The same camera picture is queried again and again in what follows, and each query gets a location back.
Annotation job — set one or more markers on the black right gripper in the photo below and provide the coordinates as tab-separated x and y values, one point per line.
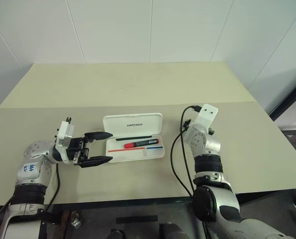
211	131

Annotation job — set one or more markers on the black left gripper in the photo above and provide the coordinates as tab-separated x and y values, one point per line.
76	149

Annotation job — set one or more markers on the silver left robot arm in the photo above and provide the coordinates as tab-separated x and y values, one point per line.
31	174

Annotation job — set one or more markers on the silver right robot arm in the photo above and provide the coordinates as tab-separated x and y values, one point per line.
212	199

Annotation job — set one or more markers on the red marker black cap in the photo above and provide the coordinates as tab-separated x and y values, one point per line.
140	143

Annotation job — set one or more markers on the white plastic pencil case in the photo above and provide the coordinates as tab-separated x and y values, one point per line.
135	124

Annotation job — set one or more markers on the dark rounded shape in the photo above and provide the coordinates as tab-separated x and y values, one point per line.
118	234
171	231

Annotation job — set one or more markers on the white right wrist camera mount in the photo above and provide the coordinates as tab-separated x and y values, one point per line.
205	117

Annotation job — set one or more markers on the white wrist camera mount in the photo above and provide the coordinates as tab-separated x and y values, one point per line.
205	117
63	132

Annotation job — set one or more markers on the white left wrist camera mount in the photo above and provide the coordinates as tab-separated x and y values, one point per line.
63	132

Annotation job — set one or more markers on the rusty brown bracket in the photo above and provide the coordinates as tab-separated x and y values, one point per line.
68	217

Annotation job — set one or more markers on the black window frame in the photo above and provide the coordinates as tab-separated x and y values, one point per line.
291	97

